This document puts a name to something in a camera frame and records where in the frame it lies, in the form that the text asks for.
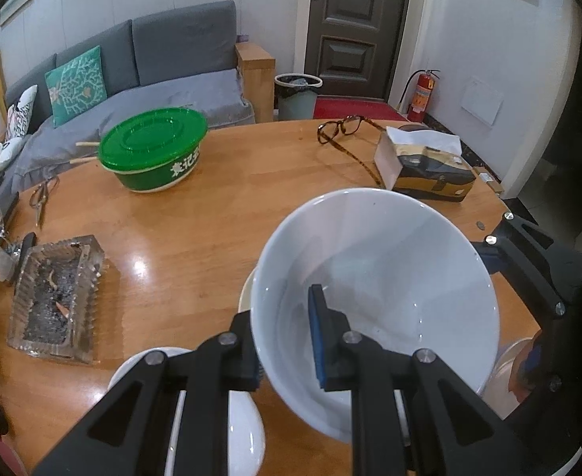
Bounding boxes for wide white shallow bowl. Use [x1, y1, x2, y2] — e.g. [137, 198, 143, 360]
[107, 332, 265, 475]

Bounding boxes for deep white bowl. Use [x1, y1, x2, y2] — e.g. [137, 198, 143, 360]
[250, 188, 500, 441]

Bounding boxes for cream bowl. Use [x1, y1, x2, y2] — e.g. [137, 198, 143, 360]
[237, 269, 256, 313]

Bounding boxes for white oval plate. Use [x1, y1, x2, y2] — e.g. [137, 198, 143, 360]
[482, 338, 532, 419]

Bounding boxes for glass ashtray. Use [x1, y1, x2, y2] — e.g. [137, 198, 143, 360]
[7, 235, 106, 364]

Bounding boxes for tissue box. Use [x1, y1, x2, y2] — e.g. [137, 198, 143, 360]
[373, 125, 476, 202]

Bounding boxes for red fire extinguisher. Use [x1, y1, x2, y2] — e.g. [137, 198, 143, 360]
[399, 69, 441, 123]

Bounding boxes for tortoiseshell eyeglasses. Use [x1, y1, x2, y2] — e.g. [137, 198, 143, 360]
[316, 115, 387, 188]

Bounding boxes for red door mat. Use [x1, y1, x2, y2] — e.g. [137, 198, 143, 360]
[314, 96, 405, 121]

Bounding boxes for green lidded bowl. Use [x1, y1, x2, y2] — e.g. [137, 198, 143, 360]
[97, 107, 208, 192]

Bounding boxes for wooden chopsticks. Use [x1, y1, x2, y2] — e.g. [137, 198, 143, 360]
[68, 141, 99, 165]

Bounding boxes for grey trash bin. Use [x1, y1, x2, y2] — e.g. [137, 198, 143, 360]
[274, 73, 323, 121]

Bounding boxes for dark entrance door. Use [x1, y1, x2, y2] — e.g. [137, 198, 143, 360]
[304, 0, 409, 100]

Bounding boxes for white patterned cushion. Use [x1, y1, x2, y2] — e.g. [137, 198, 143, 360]
[5, 85, 38, 142]

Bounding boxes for teal patterned cushion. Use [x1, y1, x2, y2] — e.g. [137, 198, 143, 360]
[44, 46, 108, 127]

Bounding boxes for grey sofa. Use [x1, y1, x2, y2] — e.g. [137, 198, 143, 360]
[0, 0, 257, 199]

